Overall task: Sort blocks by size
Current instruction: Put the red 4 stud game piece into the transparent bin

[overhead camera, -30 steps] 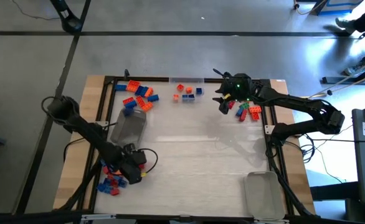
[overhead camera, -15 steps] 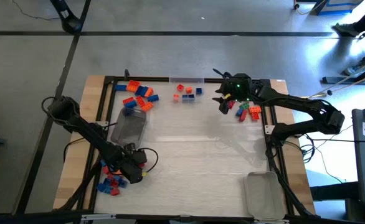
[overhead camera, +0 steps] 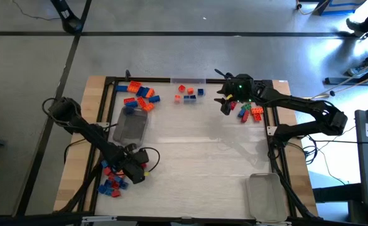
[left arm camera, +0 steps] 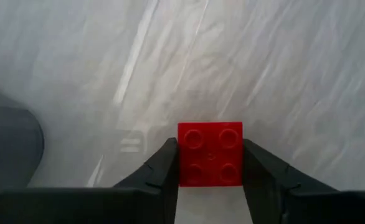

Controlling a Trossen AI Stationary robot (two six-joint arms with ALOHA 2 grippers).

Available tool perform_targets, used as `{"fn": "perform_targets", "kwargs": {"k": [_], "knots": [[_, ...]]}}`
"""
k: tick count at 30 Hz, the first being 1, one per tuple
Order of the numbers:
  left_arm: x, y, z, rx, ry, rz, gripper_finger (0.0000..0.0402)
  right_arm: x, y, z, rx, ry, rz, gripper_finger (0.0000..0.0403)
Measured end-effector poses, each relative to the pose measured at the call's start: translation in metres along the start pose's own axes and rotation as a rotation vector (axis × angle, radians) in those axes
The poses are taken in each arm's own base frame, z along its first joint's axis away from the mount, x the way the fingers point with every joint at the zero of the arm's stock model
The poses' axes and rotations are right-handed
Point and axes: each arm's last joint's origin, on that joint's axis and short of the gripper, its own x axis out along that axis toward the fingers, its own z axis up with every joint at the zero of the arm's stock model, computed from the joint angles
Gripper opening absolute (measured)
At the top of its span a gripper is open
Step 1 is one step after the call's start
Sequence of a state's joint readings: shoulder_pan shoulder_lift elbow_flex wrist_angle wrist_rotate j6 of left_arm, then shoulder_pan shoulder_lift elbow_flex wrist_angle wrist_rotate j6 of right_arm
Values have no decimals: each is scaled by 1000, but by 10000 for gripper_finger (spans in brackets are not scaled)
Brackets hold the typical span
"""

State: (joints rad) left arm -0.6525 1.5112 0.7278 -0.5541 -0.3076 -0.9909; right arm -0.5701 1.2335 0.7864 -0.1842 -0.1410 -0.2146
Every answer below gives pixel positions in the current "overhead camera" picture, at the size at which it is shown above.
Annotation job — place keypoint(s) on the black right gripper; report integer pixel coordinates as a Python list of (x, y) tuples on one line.
[(240, 89)]

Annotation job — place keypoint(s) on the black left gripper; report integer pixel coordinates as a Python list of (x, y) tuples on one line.
[(133, 172)]

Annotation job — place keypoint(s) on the small orange block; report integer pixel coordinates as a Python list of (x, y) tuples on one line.
[(190, 91), (177, 98), (121, 173)]

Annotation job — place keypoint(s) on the red long block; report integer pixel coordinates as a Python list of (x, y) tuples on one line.
[(245, 116)]

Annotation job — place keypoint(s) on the grey translucent bin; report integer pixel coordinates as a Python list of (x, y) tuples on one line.
[(130, 125)]

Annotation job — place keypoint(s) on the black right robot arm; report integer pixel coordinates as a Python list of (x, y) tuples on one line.
[(297, 102)]

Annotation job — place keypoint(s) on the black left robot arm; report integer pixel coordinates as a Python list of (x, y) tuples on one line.
[(86, 132)]

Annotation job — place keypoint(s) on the red rectangular block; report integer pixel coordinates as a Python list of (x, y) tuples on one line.
[(129, 100), (141, 102), (233, 105)]

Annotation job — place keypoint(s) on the green block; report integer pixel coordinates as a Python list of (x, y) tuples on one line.
[(246, 106)]

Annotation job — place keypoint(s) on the clear plastic bin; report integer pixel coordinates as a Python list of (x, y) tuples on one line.
[(187, 81)]

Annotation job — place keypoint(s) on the black floor strip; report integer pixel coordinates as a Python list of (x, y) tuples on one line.
[(61, 88), (171, 33)]

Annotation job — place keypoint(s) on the white plastic tray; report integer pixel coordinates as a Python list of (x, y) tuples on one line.
[(265, 197)]

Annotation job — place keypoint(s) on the black rig bar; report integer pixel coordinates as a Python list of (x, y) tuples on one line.
[(30, 219)]

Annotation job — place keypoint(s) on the black floor stand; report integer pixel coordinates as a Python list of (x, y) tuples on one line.
[(353, 81)]

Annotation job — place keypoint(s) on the person's shoe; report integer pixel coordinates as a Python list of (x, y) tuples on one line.
[(355, 25), (360, 69)]

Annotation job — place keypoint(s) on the blue white box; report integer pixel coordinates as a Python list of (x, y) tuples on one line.
[(341, 7)]

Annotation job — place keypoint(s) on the black stand base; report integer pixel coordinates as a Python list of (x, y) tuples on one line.
[(71, 23)]

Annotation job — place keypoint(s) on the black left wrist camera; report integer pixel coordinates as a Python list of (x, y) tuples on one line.
[(141, 156)]

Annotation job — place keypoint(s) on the white mounting bracket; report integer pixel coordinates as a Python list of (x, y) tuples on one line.
[(102, 125), (271, 131)]

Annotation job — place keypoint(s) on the white rail bracket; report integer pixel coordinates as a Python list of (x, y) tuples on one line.
[(99, 219)]

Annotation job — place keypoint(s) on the black table frame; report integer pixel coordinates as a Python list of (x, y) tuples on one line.
[(146, 79)]

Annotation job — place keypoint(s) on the black frame clamp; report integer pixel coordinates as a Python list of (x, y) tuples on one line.
[(127, 74)]

